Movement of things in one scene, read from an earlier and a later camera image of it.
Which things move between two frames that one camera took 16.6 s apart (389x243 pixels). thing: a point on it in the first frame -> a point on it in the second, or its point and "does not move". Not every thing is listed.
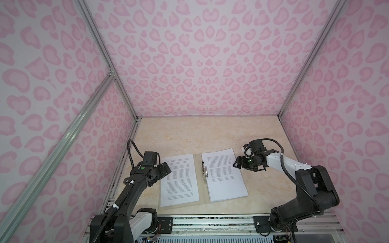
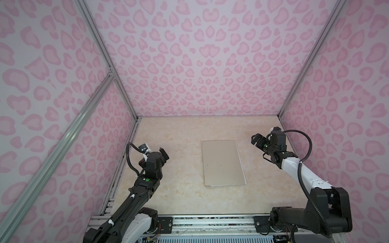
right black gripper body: x=255 y=161 -> x=271 y=149
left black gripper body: x=157 y=174 does not move
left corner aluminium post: x=86 y=13 does not move
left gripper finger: x=163 y=169 -> x=165 y=157
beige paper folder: x=201 y=175 -> x=222 y=163
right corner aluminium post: x=339 y=5 does not move
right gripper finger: x=237 y=163 -> x=261 y=144
